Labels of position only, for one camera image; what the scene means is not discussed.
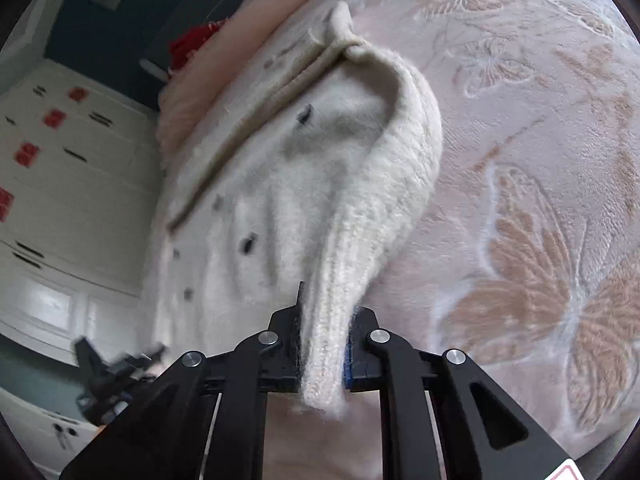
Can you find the red cloth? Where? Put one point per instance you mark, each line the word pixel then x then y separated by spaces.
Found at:
pixel 192 45

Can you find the white drawer cabinet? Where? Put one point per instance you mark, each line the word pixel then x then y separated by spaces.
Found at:
pixel 45 430

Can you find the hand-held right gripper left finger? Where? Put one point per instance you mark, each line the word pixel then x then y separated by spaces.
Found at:
pixel 286 352

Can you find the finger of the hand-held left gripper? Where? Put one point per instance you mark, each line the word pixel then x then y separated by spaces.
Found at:
pixel 87 355
pixel 142 357

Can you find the white wardrobe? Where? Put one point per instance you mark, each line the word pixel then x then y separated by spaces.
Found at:
pixel 75 200

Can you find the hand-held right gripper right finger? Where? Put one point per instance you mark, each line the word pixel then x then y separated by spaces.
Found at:
pixel 351 371

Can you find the red square sticker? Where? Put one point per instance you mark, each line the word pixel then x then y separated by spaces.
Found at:
pixel 54 119
pixel 26 154
pixel 5 204
pixel 77 94

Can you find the pink butterfly blanket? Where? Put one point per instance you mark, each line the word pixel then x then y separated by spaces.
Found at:
pixel 500 110

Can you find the white fluffy knit sweater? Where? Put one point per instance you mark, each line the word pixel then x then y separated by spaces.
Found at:
pixel 280 170

